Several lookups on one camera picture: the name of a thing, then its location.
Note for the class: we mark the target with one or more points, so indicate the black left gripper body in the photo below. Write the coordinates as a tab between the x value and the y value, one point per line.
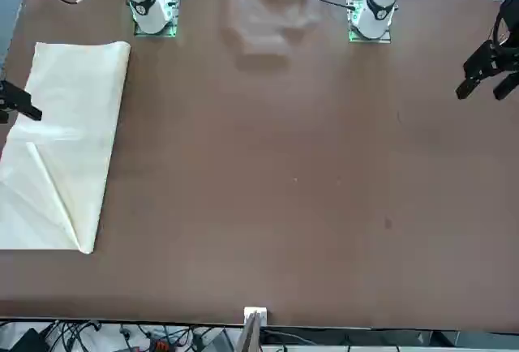
511	19

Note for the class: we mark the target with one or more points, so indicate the white post bracket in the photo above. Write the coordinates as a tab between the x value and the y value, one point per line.
262	315

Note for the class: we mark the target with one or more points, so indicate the cream white tablecloth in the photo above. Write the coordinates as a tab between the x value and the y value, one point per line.
69	133

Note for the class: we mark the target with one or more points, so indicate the aluminium frame post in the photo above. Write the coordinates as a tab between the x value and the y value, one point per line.
248	336

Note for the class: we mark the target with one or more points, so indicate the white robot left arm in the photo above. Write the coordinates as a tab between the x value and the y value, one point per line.
377	7

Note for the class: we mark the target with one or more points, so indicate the black power adapter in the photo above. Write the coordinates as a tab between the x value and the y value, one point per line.
26	342

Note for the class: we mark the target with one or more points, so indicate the orange connector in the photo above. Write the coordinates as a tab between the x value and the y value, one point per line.
159	345

